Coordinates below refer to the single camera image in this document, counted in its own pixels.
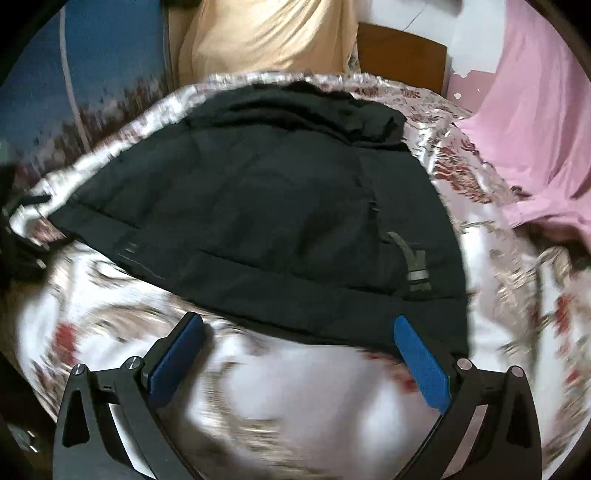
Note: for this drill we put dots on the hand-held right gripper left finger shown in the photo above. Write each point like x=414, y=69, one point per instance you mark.
x=178, y=364

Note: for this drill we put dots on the blue printed wardrobe cover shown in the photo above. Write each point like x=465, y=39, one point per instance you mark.
x=106, y=69

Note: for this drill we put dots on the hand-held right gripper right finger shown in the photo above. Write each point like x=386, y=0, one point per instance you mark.
x=422, y=364

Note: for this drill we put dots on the floral satin bedspread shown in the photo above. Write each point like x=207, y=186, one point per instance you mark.
x=295, y=406

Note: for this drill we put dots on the black jacket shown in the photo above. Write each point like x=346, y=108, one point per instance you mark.
x=277, y=207

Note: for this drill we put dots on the yellow hanging sheet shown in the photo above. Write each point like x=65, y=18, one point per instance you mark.
x=263, y=41

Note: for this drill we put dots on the wooden headboard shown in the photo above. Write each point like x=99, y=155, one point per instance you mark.
x=401, y=55

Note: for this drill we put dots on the pink curtain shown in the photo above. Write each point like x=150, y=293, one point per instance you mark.
x=540, y=115

